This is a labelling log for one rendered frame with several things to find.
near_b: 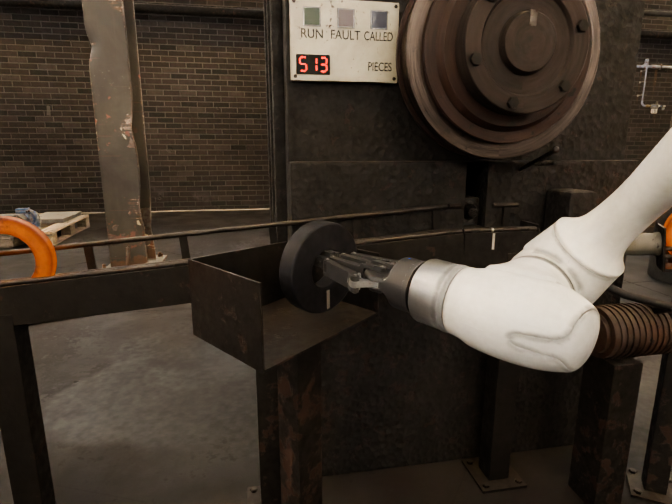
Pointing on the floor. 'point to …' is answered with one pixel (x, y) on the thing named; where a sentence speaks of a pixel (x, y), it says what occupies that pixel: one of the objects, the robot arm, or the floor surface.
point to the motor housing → (613, 398)
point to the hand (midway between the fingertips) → (321, 257)
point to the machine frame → (419, 358)
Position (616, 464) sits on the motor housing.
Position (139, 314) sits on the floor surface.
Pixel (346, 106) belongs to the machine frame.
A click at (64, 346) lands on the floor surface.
